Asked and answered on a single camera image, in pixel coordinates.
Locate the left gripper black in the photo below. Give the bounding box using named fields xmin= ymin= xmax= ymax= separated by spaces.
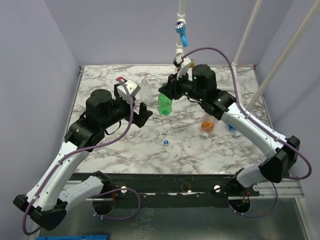
xmin=101 ymin=84 xmax=153 ymax=129

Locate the green plastic bottle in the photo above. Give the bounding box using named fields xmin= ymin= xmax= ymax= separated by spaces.
xmin=157 ymin=93 xmax=173 ymax=116

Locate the clear plastic bottle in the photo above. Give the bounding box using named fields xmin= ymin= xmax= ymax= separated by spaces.
xmin=139 ymin=78 xmax=152 ymax=106

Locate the white blue bottle cap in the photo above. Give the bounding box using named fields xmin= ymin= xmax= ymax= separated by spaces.
xmin=162 ymin=139 xmax=170 ymax=146

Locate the orange plastic bottle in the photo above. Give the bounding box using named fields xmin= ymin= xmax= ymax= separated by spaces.
xmin=201 ymin=115 xmax=216 ymax=138

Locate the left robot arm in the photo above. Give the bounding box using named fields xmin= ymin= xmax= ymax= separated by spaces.
xmin=13 ymin=80 xmax=153 ymax=231

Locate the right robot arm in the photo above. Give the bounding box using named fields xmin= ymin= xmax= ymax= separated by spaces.
xmin=158 ymin=64 xmax=300 ymax=196

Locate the blue label plastic bottle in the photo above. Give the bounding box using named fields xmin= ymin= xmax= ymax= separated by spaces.
xmin=227 ymin=124 xmax=242 ymax=138

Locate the yellow faucet tap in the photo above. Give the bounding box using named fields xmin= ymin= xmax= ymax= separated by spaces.
xmin=189 ymin=59 xmax=195 ymax=69

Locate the white pipe stand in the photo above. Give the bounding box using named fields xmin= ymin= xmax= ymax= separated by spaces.
xmin=175 ymin=0 xmax=186 ymax=56

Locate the blue faucet tap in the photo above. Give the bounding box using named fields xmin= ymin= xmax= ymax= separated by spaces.
xmin=174 ymin=21 xmax=188 ymax=47

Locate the white diagonal pole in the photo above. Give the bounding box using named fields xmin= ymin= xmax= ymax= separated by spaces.
xmin=247 ymin=0 xmax=320 ymax=110

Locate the blue tray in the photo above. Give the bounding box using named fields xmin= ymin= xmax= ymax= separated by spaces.
xmin=36 ymin=234 xmax=110 ymax=240

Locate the white rear pole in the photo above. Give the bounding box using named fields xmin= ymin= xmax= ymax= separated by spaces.
xmin=232 ymin=0 xmax=263 ymax=66

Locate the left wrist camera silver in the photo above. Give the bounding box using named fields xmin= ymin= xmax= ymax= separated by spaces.
xmin=116 ymin=80 xmax=141 ymax=102

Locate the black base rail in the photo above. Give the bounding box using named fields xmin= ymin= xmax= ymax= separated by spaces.
xmin=90 ymin=173 xmax=259 ymax=209

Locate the aluminium extrusion rail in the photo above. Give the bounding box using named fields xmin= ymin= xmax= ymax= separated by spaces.
xmin=257 ymin=179 xmax=305 ymax=199

